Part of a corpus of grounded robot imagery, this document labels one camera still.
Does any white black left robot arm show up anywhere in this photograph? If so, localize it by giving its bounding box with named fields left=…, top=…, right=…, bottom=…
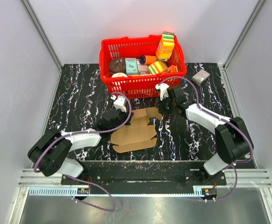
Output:
left=28, top=108, right=134, bottom=185

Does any white round lid container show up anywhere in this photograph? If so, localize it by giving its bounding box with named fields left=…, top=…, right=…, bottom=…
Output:
left=111, top=72, right=128, bottom=78

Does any white wrapped tissue pack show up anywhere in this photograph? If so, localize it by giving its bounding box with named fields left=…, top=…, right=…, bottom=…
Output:
left=191, top=70, right=210, bottom=85

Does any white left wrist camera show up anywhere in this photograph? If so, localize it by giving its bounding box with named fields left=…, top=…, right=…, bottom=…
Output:
left=111, top=95, right=127, bottom=112

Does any yellow green sponge pack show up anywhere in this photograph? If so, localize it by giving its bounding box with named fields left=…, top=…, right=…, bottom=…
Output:
left=148, top=61, right=168, bottom=75

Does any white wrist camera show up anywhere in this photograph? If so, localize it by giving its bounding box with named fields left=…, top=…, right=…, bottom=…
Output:
left=155, top=83, right=169, bottom=101
left=111, top=95, right=127, bottom=112

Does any red plastic shopping basket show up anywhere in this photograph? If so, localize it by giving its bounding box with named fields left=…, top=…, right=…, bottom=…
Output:
left=99, top=32, right=187, bottom=99

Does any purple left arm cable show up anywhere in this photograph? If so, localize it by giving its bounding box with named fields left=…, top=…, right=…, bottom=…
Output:
left=33, top=92, right=132, bottom=212

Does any brown round chocolate cake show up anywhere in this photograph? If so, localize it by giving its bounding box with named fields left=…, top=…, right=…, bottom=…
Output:
left=109, top=57, right=126, bottom=74

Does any teal small carton box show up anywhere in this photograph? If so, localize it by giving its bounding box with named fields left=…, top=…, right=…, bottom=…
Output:
left=125, top=57, right=138, bottom=76

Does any aluminium frame rail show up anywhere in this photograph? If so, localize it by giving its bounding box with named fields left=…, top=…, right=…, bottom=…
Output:
left=18, top=169, right=272, bottom=197

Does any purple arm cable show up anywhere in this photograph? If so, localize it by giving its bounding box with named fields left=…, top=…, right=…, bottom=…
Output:
left=33, top=92, right=132, bottom=212
left=158, top=76, right=255, bottom=203

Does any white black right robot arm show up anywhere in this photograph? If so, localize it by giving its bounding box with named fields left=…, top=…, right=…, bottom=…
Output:
left=155, top=83, right=253, bottom=185

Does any tall orange sponge box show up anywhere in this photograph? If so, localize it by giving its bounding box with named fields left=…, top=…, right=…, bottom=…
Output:
left=155, top=32, right=175, bottom=62

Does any orange cylindrical can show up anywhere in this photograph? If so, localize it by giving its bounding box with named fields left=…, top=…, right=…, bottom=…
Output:
left=139, top=55, right=157, bottom=65

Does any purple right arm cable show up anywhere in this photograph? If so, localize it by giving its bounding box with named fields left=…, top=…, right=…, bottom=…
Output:
left=158, top=76, right=255, bottom=203

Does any orange snack packet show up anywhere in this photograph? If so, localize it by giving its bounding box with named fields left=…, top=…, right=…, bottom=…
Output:
left=162, top=65, right=178, bottom=74

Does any brown cardboard box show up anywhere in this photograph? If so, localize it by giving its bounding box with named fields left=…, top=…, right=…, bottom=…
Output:
left=111, top=107, right=162, bottom=153

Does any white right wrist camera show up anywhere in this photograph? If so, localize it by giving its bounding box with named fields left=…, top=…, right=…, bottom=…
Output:
left=155, top=83, right=169, bottom=101

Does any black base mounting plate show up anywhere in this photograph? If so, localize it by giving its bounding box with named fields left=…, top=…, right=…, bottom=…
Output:
left=61, top=160, right=228, bottom=187

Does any pink small food box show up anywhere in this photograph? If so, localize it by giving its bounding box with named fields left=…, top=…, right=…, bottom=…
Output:
left=136, top=59, right=149, bottom=75

